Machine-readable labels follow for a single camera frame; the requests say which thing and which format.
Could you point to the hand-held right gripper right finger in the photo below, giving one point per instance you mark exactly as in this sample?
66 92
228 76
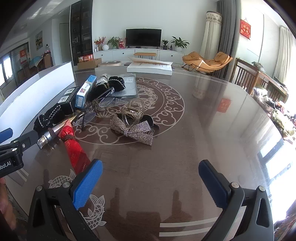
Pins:
212 185

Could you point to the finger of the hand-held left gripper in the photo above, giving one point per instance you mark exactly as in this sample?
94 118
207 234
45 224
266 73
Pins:
25 140
5 135

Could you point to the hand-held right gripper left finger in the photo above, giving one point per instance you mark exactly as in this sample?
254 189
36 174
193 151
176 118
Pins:
87 185

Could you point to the gold cream tube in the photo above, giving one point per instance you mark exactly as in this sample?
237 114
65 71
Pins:
49 135

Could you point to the black scrunchie with white trim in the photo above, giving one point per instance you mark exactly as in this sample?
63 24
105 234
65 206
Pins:
118 83
48 118

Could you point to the red patterned tube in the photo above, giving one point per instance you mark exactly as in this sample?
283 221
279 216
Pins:
74 148

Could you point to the rhinestone bow hair clip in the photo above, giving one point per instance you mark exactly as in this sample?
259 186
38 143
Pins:
131 129

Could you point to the clear frame glasses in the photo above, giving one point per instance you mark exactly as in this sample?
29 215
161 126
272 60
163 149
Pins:
101 104

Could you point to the transparent hair claw clip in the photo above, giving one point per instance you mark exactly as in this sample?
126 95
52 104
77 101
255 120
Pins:
133 112

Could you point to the person's left hand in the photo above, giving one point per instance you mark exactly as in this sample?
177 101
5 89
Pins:
5 208

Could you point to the black box with white labels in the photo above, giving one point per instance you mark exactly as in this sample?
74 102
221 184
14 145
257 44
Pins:
68 100

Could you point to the blue and white medicine box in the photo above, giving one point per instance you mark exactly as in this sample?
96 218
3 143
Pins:
83 96
91 80

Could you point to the plain black scrunchie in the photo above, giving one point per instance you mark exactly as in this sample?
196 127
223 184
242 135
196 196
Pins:
98 89

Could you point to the pile of clutter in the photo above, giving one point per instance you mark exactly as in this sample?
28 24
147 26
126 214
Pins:
277 111

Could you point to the cardboard box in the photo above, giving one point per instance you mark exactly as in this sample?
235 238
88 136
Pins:
89 63

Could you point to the clear plastic bag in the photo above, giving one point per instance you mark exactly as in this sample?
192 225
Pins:
130 84

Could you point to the wooden chair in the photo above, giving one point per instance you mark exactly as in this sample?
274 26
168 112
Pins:
249 76

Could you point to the black display cabinet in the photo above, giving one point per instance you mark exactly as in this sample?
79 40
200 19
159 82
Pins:
81 32

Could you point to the orange lounge chair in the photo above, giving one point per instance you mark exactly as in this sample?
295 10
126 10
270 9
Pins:
208 62

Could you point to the round white vase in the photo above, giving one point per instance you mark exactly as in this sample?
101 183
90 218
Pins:
105 47

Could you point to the red flower arrangement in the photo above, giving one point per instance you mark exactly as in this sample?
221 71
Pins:
100 41

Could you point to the green potted plant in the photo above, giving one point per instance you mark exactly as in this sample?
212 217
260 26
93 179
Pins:
113 42

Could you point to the white flat gift box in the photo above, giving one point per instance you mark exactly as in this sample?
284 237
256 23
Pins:
150 67

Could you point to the red gift box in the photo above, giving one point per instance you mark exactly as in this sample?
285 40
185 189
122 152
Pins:
121 44

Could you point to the white television cabinet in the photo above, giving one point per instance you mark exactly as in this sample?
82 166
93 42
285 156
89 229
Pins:
138 52

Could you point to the orange bench with black legs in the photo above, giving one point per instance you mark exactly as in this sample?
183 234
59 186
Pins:
145 54

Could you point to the large plant in white pot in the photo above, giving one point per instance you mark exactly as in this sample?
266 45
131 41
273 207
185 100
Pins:
179 42

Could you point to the small plant in black pot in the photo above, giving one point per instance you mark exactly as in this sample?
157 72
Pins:
165 44

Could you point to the white sheer curtain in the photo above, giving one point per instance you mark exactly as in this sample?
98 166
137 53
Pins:
285 55

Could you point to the grey curtain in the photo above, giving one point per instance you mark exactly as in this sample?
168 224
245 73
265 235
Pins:
229 34

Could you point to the covered standing air conditioner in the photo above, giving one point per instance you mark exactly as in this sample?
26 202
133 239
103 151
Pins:
211 32

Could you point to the black television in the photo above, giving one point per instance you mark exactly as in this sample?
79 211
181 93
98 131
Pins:
143 37

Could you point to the framed wall picture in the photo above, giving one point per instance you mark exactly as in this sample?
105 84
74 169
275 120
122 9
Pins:
38 39

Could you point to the red wall hanging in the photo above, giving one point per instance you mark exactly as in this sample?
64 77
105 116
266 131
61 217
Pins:
245 29

